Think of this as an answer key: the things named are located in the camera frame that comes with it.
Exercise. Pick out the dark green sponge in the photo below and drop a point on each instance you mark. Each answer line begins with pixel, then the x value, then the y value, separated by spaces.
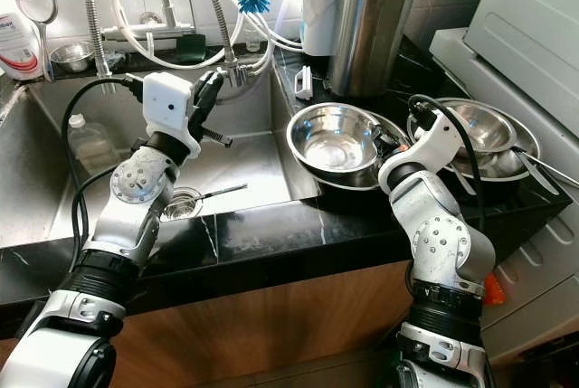
pixel 192 47

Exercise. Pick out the shallow wide steel bowl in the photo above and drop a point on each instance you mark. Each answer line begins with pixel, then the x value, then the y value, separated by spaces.
pixel 362 182

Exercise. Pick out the small steel bowl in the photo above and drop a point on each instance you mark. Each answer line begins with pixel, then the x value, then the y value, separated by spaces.
pixel 71 56

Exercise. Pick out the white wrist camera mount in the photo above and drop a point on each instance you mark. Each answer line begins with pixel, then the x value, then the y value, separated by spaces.
pixel 167 112
pixel 430 148

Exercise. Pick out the steel sink drain strainer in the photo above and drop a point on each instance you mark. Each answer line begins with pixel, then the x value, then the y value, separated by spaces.
pixel 185 205

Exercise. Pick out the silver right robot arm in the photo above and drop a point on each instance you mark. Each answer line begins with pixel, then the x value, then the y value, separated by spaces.
pixel 443 243

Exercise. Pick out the steel spoon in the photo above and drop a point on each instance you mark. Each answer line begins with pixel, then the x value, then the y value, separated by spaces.
pixel 547 166

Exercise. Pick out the brown wooden base cabinet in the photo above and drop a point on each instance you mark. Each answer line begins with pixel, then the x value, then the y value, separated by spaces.
pixel 280 325

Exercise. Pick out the deep steel mixing bowl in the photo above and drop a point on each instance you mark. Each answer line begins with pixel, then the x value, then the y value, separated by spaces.
pixel 335 139

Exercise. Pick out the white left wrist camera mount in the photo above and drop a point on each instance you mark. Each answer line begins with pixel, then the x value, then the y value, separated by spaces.
pixel 167 112

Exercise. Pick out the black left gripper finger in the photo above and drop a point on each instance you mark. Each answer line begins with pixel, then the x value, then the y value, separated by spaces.
pixel 221 86
pixel 205 82

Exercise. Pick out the clear plastic bottle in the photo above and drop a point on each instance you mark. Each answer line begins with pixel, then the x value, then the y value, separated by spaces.
pixel 90 139

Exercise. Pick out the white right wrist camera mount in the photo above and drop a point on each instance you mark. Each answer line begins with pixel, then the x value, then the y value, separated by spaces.
pixel 430 148

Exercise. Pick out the chrome spring sink faucet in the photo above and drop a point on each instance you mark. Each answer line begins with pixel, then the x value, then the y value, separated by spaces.
pixel 89 4

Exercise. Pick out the white soap bottle red pump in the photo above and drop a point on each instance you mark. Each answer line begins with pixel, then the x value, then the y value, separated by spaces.
pixel 18 44

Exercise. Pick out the stainless steel sink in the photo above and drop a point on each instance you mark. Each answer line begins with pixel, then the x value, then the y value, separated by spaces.
pixel 253 166

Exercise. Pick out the white top-load washing machine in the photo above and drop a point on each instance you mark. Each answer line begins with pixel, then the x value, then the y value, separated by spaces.
pixel 525 26

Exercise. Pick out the small white plastic clip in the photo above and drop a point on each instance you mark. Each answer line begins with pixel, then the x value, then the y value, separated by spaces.
pixel 303 82

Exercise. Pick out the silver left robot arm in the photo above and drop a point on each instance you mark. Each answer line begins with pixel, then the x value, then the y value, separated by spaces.
pixel 136 216

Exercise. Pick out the small orange object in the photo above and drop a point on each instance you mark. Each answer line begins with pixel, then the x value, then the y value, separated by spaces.
pixel 493 288

